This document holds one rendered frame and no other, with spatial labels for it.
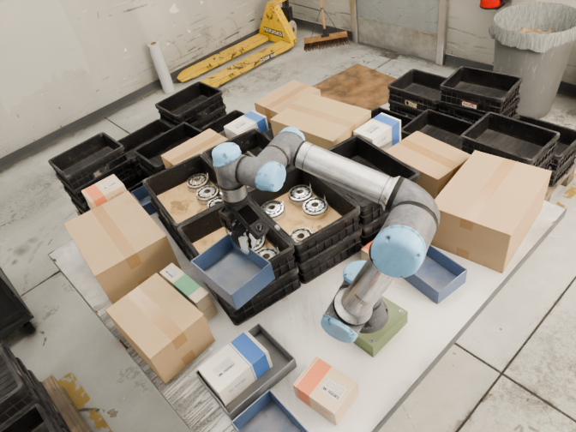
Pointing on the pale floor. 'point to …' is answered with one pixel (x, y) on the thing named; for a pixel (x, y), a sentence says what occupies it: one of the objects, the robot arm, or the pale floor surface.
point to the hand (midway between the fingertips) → (249, 251)
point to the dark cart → (12, 309)
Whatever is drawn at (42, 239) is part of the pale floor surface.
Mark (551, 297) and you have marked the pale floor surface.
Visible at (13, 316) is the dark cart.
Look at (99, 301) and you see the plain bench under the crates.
